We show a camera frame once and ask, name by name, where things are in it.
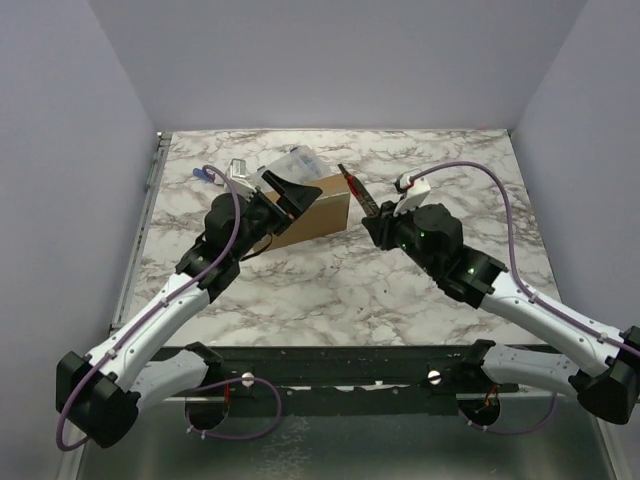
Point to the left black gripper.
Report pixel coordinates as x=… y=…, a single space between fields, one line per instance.
x=294 y=198

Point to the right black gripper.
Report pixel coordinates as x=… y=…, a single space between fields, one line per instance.
x=378 y=226

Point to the brown cardboard express box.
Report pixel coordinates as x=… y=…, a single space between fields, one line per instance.
x=328 y=215

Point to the red black utility knife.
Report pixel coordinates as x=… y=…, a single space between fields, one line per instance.
x=361 y=194

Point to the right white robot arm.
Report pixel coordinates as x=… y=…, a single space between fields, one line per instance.
x=594 y=363

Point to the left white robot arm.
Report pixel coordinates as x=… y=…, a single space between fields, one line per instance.
x=145 y=330

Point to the clear plastic organizer box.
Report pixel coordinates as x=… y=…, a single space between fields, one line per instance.
x=301 y=165

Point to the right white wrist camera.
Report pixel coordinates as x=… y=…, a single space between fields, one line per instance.
x=413 y=189

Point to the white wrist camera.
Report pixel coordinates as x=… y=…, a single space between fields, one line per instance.
x=239 y=177
x=413 y=189

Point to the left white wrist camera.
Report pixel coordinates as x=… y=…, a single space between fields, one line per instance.
x=239 y=177

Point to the blue handled screwdriver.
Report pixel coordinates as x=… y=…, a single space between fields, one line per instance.
x=206 y=174

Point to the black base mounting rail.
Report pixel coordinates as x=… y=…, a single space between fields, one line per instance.
x=315 y=381

